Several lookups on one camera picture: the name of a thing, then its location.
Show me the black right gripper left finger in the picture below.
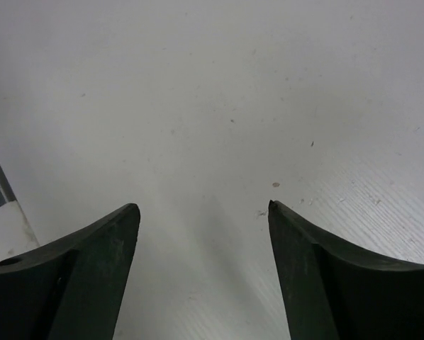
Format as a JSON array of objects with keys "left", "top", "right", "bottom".
[{"left": 0, "top": 203, "right": 140, "bottom": 339}]

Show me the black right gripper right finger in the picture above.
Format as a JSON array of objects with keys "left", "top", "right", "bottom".
[{"left": 268, "top": 201, "right": 424, "bottom": 339}]

